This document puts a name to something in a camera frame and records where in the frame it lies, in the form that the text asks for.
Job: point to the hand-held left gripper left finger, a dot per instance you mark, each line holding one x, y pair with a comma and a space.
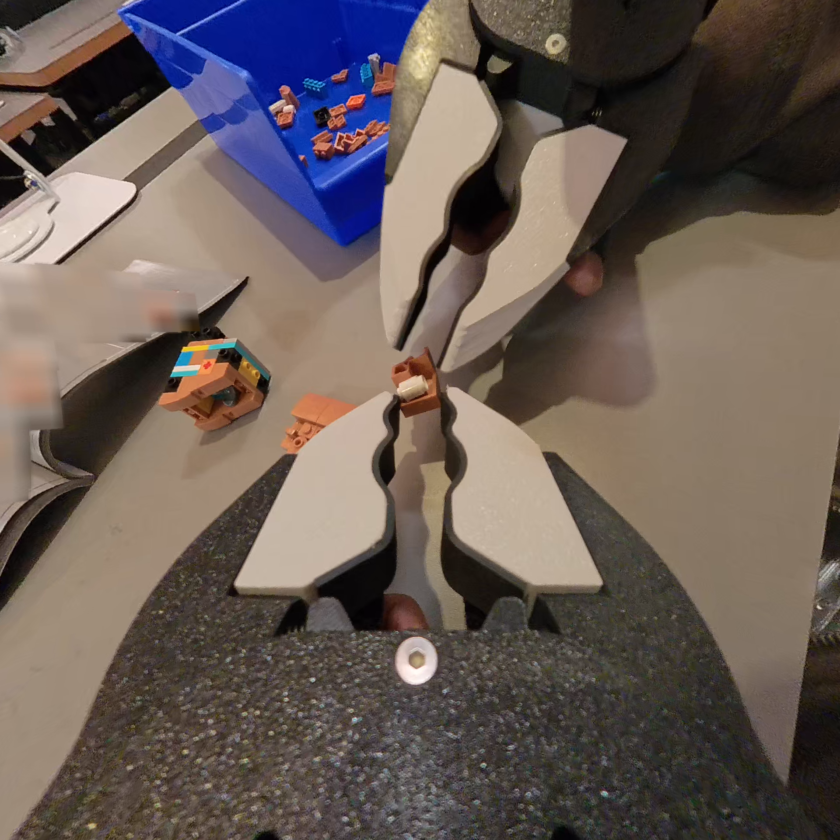
315, 518

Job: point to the grey instruction booklet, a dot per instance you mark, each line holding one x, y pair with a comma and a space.
216, 289

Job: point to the small brown brick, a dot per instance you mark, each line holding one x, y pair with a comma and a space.
420, 400

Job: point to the large blue storage bin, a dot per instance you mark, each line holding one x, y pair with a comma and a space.
216, 65

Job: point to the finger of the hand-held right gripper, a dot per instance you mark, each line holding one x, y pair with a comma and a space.
433, 164
558, 197

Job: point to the multicoloured brick model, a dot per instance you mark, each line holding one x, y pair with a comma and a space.
210, 394

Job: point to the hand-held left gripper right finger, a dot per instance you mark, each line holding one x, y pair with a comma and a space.
518, 518

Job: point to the loose brown bricks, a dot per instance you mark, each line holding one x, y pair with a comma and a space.
341, 131

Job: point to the white flat device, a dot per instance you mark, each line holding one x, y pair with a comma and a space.
85, 203

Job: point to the brown brick assembly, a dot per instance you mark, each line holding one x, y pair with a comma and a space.
315, 413

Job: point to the person's left hand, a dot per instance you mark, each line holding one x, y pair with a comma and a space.
403, 613

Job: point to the person's right forearm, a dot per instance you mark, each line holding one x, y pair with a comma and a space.
754, 98

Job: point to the small white round brick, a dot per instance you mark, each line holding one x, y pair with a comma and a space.
411, 388

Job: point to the wood-edged grey table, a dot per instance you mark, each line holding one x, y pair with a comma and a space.
26, 115
59, 59

